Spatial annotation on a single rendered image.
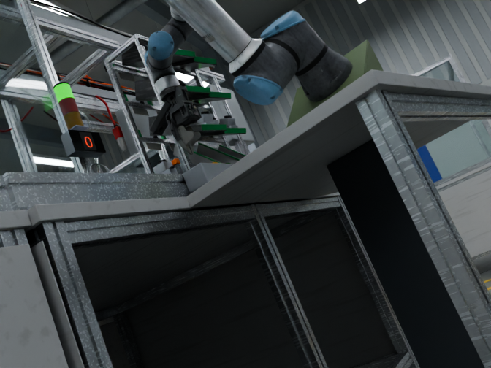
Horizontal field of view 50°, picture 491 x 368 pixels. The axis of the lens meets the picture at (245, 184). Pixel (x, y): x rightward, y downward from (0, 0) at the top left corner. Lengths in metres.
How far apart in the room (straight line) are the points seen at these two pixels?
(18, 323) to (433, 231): 0.68
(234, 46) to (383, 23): 9.35
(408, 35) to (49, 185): 9.69
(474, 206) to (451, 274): 4.42
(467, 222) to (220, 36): 4.29
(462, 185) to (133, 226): 4.50
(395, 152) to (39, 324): 0.65
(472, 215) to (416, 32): 5.69
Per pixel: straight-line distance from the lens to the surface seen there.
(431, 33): 10.44
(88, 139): 1.67
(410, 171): 0.94
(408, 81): 1.07
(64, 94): 1.73
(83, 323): 0.93
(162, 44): 1.61
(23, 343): 0.87
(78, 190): 1.14
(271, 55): 1.36
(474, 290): 0.94
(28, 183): 1.08
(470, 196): 5.36
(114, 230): 1.05
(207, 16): 1.33
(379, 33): 10.56
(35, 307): 0.90
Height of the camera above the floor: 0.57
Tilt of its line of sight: 12 degrees up
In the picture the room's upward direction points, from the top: 23 degrees counter-clockwise
